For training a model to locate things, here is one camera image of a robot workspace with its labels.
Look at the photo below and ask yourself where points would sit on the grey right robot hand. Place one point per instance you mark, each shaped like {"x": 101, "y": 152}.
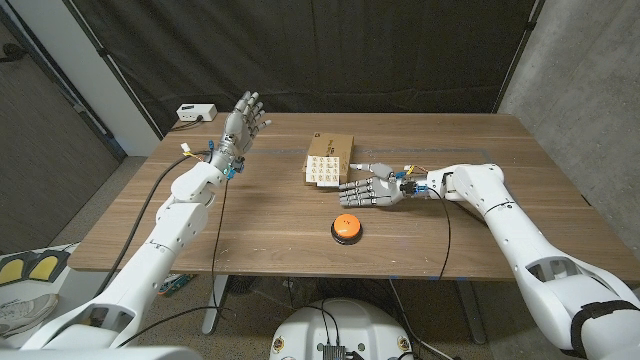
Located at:
{"x": 380, "y": 190}

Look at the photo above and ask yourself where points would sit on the brown cardboard box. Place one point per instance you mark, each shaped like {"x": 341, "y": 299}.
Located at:
{"x": 331, "y": 145}

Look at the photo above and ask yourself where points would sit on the grey table leg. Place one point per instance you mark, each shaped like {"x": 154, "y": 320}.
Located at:
{"x": 470, "y": 310}
{"x": 215, "y": 305}

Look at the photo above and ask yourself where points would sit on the small teal orange object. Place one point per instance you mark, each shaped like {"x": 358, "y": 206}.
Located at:
{"x": 175, "y": 284}

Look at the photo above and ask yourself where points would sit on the black backdrop stand pole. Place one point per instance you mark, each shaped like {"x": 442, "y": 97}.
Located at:
{"x": 115, "y": 70}
{"x": 520, "y": 55}

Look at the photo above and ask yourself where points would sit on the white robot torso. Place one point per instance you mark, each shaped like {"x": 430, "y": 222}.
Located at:
{"x": 340, "y": 325}

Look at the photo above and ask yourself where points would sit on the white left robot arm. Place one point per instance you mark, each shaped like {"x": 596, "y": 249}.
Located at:
{"x": 165, "y": 245}

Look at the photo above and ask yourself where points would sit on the orange push button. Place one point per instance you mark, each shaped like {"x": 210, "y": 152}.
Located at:
{"x": 346, "y": 225}

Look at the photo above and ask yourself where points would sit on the black backdrop curtain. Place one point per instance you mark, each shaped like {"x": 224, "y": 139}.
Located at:
{"x": 325, "y": 50}

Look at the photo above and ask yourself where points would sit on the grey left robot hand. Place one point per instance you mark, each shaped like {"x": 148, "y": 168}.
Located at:
{"x": 242, "y": 125}

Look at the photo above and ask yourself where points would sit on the grey sneaker shoe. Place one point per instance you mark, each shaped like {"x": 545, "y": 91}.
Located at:
{"x": 25, "y": 312}

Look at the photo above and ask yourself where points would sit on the white power adapter box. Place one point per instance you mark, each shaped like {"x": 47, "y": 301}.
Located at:
{"x": 196, "y": 112}

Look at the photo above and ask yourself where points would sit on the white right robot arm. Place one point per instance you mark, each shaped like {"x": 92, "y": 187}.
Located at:
{"x": 515, "y": 235}

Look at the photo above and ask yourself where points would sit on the yellow black foot pedal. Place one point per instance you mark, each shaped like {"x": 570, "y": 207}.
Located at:
{"x": 46, "y": 266}
{"x": 11, "y": 270}

